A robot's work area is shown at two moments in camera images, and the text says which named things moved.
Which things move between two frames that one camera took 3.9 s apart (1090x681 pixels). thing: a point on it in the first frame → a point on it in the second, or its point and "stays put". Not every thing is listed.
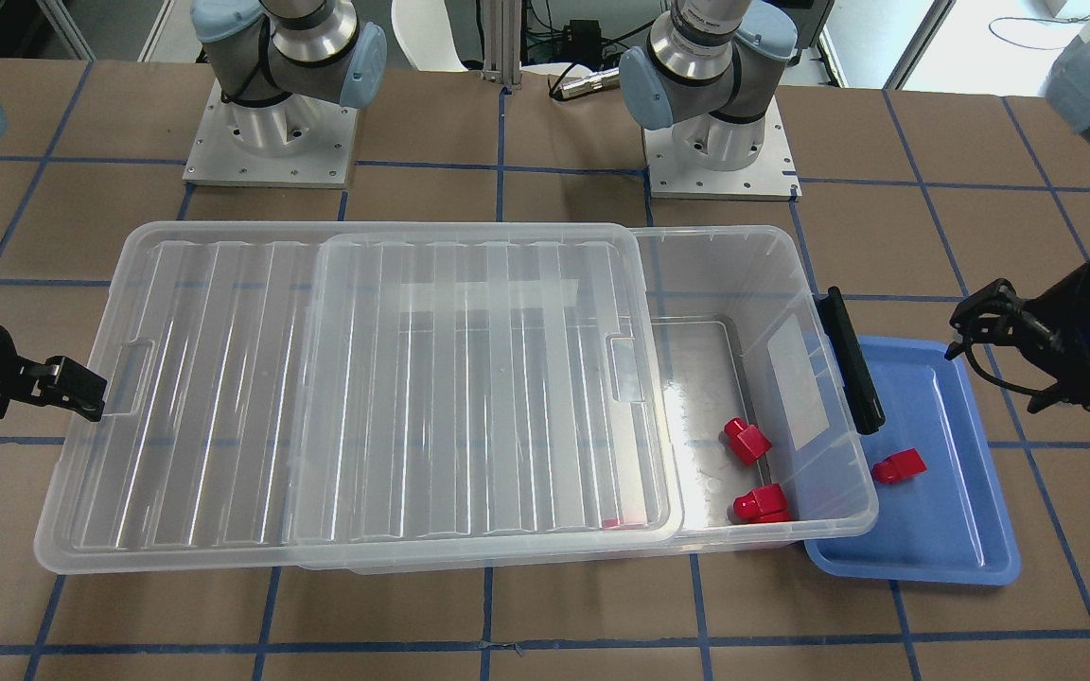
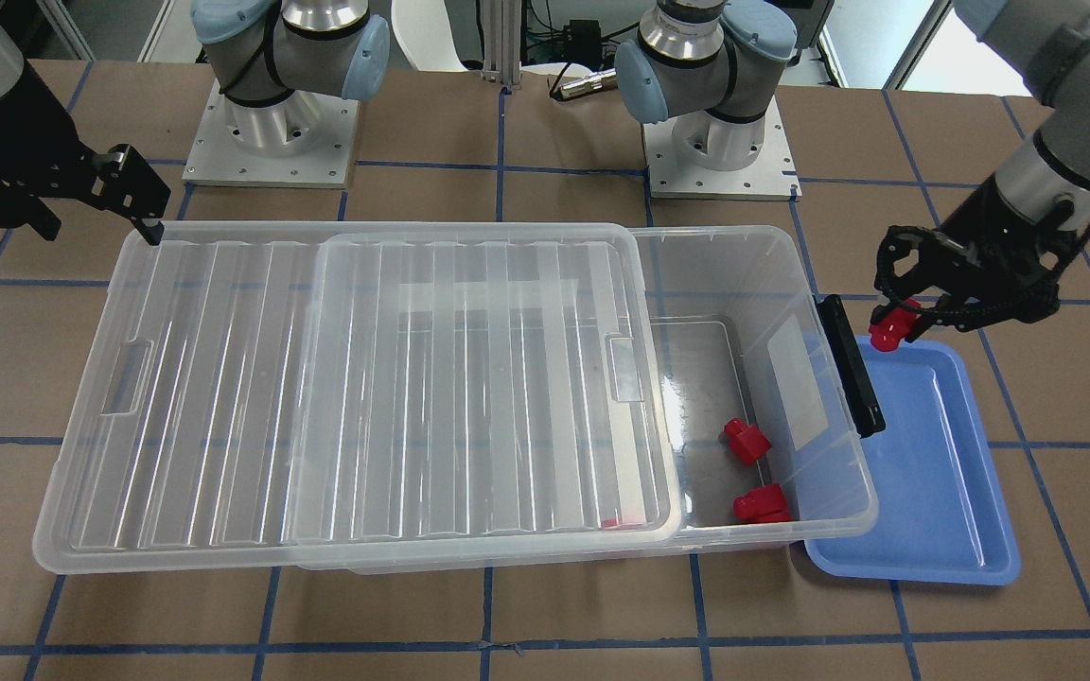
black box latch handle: x=865 y=409 stays put
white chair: x=424 y=28 stays put
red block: x=898 y=466 → x=887 y=332
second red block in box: x=764 y=504 stays put
